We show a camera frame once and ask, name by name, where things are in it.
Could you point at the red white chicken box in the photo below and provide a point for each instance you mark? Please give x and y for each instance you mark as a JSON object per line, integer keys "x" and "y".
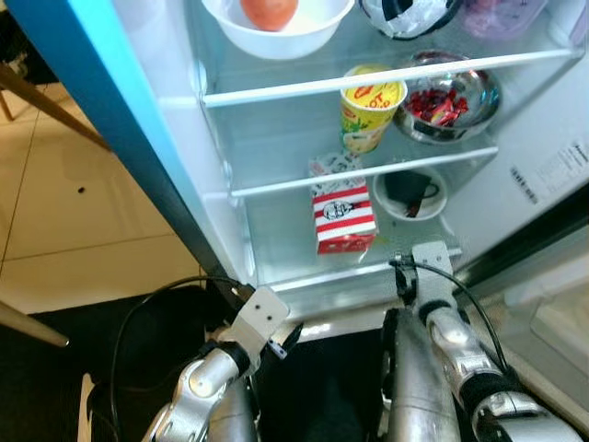
{"x": 345, "y": 216}

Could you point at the black carpet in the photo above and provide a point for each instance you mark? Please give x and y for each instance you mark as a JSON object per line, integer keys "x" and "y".
{"x": 55, "y": 368}

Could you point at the wooden table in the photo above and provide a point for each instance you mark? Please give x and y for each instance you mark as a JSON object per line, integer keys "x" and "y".
{"x": 32, "y": 327}

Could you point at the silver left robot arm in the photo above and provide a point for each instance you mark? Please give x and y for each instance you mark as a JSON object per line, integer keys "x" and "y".
{"x": 198, "y": 387}

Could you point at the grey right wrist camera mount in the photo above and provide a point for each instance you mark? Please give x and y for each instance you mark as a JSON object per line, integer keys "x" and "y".
{"x": 434, "y": 272}

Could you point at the small white plate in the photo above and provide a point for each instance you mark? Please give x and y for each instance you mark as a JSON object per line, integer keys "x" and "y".
{"x": 433, "y": 207}

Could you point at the glass fridge shelf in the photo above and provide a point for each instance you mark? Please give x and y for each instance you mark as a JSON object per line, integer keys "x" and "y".
{"x": 276, "y": 186}
{"x": 276, "y": 239}
{"x": 276, "y": 88}

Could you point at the purple plastic container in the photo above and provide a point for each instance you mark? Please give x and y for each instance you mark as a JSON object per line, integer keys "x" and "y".
{"x": 502, "y": 14}

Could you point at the orange red round fruit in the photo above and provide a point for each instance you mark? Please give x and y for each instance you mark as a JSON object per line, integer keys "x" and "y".
{"x": 270, "y": 11}

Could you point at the white bowl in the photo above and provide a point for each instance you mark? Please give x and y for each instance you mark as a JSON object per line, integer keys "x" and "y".
{"x": 313, "y": 32}

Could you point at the yellow instant noodle cup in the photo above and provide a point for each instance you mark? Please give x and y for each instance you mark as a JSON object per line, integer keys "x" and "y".
{"x": 368, "y": 115}

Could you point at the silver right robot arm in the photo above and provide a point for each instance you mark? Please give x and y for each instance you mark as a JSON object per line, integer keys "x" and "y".
{"x": 456, "y": 336}

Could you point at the steel bowl with red sweets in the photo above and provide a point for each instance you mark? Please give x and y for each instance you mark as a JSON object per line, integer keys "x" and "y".
{"x": 483, "y": 92}

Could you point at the black red noodle bowl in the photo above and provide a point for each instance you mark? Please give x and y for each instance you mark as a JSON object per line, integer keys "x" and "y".
{"x": 409, "y": 17}

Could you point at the grey steel fridge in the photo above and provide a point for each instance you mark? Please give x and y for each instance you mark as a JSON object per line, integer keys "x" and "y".
{"x": 543, "y": 101}

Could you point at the silver left robot leg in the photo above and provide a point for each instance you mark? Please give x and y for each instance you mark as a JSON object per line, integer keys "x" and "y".
{"x": 235, "y": 414}

